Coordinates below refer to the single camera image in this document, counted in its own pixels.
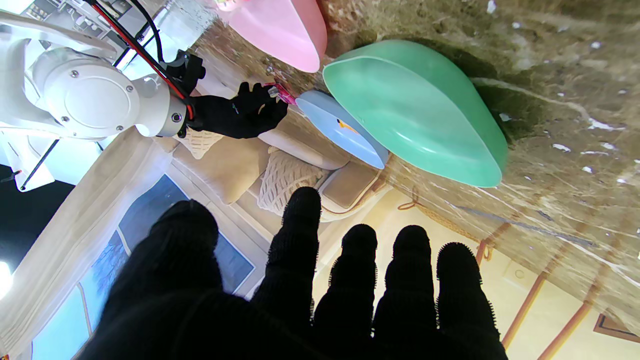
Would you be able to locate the pink candy bar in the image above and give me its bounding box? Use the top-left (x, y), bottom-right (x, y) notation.
top-left (267, 82), bottom-right (298, 106)

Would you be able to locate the white framed window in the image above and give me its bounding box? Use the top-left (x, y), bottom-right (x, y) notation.
top-left (30, 172), bottom-right (256, 360)

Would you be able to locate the pink square plastic dish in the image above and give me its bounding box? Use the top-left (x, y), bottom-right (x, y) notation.
top-left (215, 0), bottom-right (328, 74)

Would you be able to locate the beige sofa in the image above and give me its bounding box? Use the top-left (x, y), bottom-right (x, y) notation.
top-left (155, 50), bottom-right (391, 223)

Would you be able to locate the cream knitted cushion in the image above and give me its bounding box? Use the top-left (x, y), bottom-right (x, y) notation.
top-left (177, 129), bottom-right (224, 160)
top-left (257, 147), bottom-right (331, 217)

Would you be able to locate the blue square plastic dish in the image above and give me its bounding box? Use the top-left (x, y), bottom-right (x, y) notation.
top-left (295, 90), bottom-right (391, 170)

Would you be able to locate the green square plastic dish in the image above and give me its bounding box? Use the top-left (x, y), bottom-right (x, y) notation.
top-left (322, 40), bottom-right (509, 188)

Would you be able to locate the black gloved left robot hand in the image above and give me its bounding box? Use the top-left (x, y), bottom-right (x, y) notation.
top-left (75, 186), bottom-right (508, 360)

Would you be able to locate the sheer cream curtain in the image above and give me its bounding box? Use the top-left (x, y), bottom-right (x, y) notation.
top-left (0, 127), bottom-right (173, 351)

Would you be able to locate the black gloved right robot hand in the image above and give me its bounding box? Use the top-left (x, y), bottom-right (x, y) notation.
top-left (187, 81), bottom-right (289, 140)

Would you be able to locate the red black right arm cable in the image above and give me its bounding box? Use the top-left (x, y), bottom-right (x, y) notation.
top-left (87, 0), bottom-right (206, 121)

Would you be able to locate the wooden tripod floor lamp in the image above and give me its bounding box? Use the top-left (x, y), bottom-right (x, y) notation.
top-left (475, 215), bottom-right (640, 360)

